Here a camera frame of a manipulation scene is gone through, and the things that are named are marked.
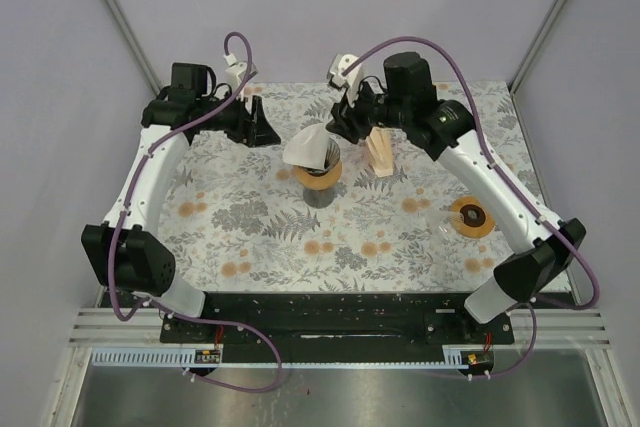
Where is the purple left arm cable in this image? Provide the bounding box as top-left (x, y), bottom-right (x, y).
top-left (107, 31), bottom-right (285, 393)

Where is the beige filter stack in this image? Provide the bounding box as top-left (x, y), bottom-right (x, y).
top-left (365, 127), bottom-right (394, 178)

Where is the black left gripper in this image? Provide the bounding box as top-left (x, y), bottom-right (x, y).
top-left (197, 87), bottom-right (280, 147)

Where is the floral patterned tablecloth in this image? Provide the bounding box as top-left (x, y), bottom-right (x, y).
top-left (107, 80), bottom-right (572, 294)

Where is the aluminium frame rail left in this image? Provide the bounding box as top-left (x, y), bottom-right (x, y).
top-left (101, 0), bottom-right (163, 94)

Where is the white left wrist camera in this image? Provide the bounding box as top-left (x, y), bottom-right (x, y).
top-left (223, 53), bottom-right (257, 100)

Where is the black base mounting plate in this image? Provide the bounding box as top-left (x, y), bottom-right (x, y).
top-left (159, 293), bottom-right (514, 365)

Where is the aluminium frame rail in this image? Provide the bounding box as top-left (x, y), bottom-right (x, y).
top-left (509, 0), bottom-right (601, 94)
top-left (101, 0), bottom-right (163, 94)

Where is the aluminium frame rail right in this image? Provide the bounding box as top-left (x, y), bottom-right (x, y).
top-left (509, 0), bottom-right (601, 94)

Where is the glass coffee carafe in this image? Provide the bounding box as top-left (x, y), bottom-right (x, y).
top-left (303, 187), bottom-right (335, 209)

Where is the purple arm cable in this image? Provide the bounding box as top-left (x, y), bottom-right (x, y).
top-left (342, 35), bottom-right (601, 381)
top-left (107, 31), bottom-right (285, 393)

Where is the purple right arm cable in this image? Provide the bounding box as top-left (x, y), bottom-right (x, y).
top-left (342, 35), bottom-right (601, 381)

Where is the clear glass dripper cone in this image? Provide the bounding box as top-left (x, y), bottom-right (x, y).
top-left (302, 139), bottom-right (340, 176)

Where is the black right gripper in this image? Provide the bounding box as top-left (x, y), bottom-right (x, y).
top-left (323, 77), bottom-right (408, 147)

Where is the white slotted cable duct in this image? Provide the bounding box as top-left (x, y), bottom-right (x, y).
top-left (91, 347), bottom-right (223, 368)

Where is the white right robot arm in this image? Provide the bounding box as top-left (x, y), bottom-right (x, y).
top-left (327, 52), bottom-right (586, 343)

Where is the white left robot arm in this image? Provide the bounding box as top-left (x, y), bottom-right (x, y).
top-left (81, 63), bottom-right (281, 342)

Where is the wooden dripper collar ring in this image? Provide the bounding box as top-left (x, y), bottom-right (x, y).
top-left (292, 161), bottom-right (344, 192)

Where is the white paper coffee filter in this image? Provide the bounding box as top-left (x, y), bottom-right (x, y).
top-left (282, 123), bottom-right (330, 170)

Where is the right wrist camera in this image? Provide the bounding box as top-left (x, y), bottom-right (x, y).
top-left (327, 54), bottom-right (364, 107)

